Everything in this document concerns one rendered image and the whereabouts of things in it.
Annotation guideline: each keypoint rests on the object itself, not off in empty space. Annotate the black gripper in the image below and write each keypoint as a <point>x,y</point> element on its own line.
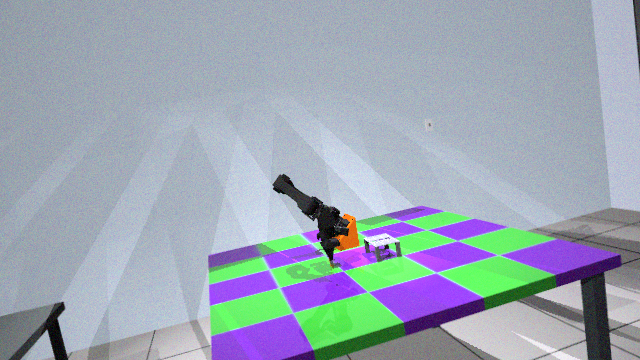
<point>327,242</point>

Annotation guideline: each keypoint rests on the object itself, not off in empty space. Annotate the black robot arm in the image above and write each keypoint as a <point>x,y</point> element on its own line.
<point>325,215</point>

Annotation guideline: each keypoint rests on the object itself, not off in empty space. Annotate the white rail plate with square holes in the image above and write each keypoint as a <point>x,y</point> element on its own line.
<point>385,242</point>

